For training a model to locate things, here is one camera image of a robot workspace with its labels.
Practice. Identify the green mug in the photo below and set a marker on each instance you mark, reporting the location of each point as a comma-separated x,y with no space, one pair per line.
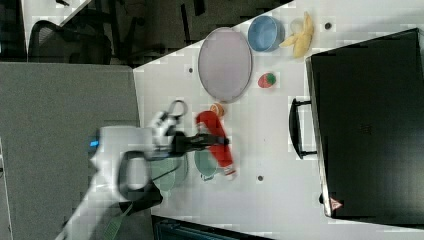
206,164

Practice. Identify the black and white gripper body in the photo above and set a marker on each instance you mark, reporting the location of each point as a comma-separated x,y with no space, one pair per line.
167,141

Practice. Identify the plush orange half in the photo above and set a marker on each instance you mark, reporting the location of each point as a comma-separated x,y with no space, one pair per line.
218,109

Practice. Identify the large grey plate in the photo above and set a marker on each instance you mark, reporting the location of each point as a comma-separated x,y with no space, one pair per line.
225,64

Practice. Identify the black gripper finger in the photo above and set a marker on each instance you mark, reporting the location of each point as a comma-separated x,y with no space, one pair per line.
206,140

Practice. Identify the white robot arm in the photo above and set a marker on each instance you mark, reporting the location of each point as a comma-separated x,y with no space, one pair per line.
123,157

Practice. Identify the red and green strawberry toy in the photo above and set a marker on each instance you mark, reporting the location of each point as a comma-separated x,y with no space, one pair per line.
267,80

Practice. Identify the plush peeled banana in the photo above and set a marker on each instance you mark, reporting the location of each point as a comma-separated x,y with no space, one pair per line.
301,41

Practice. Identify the silver toaster oven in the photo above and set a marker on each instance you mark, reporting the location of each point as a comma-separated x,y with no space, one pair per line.
367,103

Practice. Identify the black office chair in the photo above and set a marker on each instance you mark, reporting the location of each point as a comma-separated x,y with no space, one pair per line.
50,43

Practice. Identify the black cylinder with green tag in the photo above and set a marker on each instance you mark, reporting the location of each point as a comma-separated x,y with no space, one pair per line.
147,197

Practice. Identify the blue metal frame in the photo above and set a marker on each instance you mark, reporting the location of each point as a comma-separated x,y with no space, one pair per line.
171,229

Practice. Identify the red plush ketchup bottle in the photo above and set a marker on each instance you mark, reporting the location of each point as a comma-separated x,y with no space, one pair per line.
209,123

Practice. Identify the blue bowl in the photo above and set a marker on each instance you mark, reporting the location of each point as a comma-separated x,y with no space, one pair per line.
265,33

